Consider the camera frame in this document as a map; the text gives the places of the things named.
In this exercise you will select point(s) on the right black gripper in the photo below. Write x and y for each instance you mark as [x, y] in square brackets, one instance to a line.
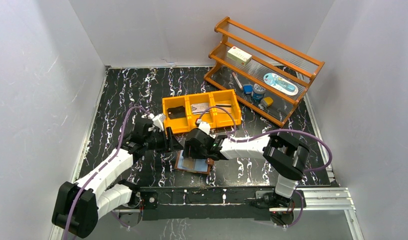
[193, 150]

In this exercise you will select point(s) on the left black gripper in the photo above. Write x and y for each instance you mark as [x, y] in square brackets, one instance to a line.
[167, 139]

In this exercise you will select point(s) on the tan brown credit card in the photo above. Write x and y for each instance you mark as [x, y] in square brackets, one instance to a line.
[189, 164]

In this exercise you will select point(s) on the brown leather card holder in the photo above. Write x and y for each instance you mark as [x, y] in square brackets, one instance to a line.
[203, 166]

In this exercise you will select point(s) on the striped card with orange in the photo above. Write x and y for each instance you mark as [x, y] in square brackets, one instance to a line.
[199, 108]

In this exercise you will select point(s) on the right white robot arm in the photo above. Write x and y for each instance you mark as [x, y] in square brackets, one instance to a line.
[285, 153]

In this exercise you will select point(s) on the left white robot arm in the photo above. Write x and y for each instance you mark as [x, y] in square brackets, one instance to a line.
[81, 204]

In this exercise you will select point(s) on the black card in bin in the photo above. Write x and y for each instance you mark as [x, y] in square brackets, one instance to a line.
[177, 112]

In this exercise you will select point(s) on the orange three-compartment bin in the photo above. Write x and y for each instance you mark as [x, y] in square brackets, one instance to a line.
[218, 108]

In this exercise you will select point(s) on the red white pen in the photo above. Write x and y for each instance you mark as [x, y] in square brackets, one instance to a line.
[237, 80]

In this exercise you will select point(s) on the yellow grey sharpener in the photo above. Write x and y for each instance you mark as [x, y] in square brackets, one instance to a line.
[266, 102]

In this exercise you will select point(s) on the blue round tin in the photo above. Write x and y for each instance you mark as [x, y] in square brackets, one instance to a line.
[258, 92]

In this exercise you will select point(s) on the white cardboard box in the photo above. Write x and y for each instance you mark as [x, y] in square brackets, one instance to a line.
[239, 56]

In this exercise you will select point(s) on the orange wooden shelf rack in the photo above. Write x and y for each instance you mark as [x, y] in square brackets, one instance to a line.
[268, 56]

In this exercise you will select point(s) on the blue blister pack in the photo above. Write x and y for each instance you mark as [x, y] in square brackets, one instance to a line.
[281, 84]

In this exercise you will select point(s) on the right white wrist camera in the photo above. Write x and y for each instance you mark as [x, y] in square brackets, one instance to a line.
[204, 126]

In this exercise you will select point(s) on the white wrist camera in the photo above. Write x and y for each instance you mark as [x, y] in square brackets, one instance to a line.
[204, 126]
[157, 121]

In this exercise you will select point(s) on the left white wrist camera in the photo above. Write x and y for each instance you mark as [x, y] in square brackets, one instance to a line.
[157, 121]

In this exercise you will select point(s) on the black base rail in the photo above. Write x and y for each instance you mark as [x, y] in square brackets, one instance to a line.
[247, 202]

